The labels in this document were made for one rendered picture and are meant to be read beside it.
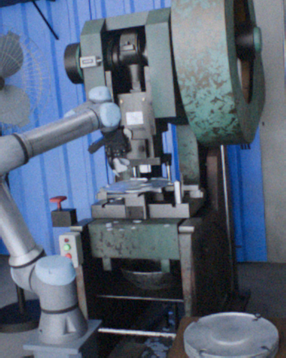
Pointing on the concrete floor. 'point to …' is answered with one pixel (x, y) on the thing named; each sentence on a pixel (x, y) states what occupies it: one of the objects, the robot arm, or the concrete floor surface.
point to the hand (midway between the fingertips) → (117, 173)
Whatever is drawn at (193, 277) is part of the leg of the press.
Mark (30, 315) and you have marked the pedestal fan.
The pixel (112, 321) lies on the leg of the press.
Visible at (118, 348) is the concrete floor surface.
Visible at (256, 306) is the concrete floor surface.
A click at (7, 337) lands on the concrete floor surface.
